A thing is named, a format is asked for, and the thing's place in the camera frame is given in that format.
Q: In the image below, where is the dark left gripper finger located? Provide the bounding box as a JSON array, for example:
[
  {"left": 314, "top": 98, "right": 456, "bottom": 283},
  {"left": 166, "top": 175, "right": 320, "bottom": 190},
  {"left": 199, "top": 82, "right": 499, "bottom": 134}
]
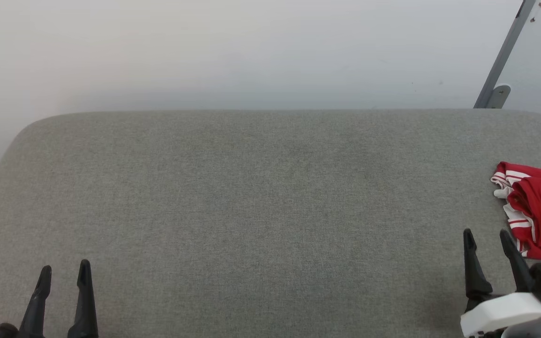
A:
[
  {"left": 67, "top": 259, "right": 99, "bottom": 338},
  {"left": 19, "top": 265, "right": 52, "bottom": 338}
]

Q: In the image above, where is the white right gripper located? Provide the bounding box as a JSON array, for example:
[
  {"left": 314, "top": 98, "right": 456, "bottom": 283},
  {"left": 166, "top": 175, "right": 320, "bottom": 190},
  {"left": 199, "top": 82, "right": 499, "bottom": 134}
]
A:
[{"left": 460, "top": 228, "right": 541, "bottom": 338}]

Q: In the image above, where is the grey metal bar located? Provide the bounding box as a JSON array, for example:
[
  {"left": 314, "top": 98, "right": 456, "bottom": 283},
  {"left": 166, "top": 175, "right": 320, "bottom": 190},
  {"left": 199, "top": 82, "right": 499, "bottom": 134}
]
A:
[{"left": 473, "top": 0, "right": 537, "bottom": 110}]

